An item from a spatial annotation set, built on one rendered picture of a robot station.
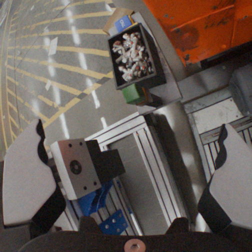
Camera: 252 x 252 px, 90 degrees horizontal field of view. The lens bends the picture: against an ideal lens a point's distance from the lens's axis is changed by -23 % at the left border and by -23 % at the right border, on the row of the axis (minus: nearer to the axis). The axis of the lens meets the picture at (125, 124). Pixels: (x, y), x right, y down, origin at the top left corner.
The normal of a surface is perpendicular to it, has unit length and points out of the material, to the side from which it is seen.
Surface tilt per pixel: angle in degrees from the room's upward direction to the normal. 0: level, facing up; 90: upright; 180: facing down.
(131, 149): 0
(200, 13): 90
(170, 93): 0
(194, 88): 0
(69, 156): 90
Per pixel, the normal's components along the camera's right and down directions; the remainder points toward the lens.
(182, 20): 0.30, 0.94
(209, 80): -0.49, 0.02
